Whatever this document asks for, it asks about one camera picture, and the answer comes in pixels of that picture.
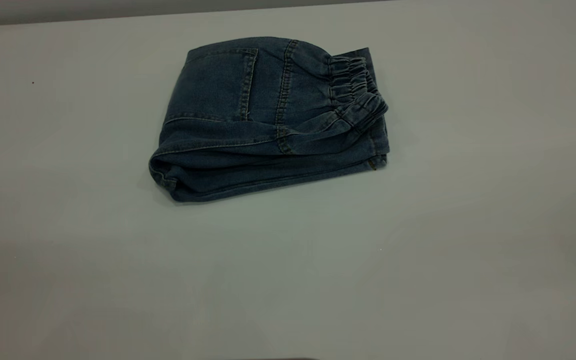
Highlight blue denim pants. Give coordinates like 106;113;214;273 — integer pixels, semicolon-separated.
148;36;390;203

